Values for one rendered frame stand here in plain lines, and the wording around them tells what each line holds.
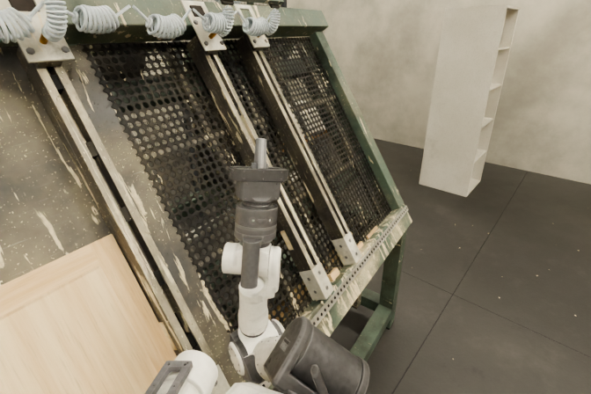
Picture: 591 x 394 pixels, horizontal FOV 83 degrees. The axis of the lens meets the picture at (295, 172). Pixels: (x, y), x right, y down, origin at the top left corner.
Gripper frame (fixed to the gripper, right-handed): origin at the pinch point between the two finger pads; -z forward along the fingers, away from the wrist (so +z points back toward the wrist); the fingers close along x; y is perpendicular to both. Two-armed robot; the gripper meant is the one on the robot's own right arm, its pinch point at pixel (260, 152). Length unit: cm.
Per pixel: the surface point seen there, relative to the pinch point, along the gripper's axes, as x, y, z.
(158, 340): 18, 19, 51
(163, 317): 17, 19, 45
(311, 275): -35, 40, 49
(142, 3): 25, 55, -40
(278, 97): -28, 71, -18
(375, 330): -105, 85, 111
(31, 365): 42, 11, 47
